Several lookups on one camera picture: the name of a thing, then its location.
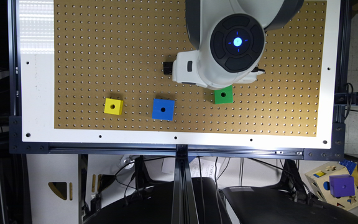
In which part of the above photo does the white cabinet panel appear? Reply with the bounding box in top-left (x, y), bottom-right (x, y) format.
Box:
top-left (27, 154), bottom-right (81, 224)

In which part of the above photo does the yellow block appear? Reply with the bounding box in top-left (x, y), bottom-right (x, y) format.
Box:
top-left (104, 98), bottom-right (124, 115)

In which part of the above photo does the brown pegboard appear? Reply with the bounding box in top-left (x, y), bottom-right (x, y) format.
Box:
top-left (54, 0), bottom-right (328, 137)

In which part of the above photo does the dark aluminium table frame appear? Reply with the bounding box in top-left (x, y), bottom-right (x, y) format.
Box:
top-left (7, 1), bottom-right (351, 208)

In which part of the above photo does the green block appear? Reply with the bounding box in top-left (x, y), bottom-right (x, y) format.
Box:
top-left (214, 85), bottom-right (233, 105)

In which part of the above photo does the white paper sheet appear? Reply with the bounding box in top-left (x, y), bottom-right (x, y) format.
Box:
top-left (161, 157), bottom-right (221, 179)

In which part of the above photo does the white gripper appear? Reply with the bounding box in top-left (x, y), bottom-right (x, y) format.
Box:
top-left (162, 50), bottom-right (266, 88)

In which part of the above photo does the blue block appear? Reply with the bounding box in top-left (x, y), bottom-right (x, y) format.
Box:
top-left (152, 98), bottom-right (175, 121)

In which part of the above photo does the purple block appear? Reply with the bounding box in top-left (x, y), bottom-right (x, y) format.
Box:
top-left (329, 174), bottom-right (355, 197)

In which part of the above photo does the black chair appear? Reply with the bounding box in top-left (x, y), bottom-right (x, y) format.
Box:
top-left (85, 177), bottom-right (231, 224)
top-left (223, 186), bottom-right (358, 224)

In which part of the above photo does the black chair right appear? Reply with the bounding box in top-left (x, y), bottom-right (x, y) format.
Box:
top-left (223, 186), bottom-right (358, 224)

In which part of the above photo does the black chair left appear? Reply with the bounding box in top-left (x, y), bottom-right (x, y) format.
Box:
top-left (85, 177), bottom-right (231, 224)

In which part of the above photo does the wooden shape sorter box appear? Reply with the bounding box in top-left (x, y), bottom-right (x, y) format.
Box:
top-left (305, 162), bottom-right (358, 210)

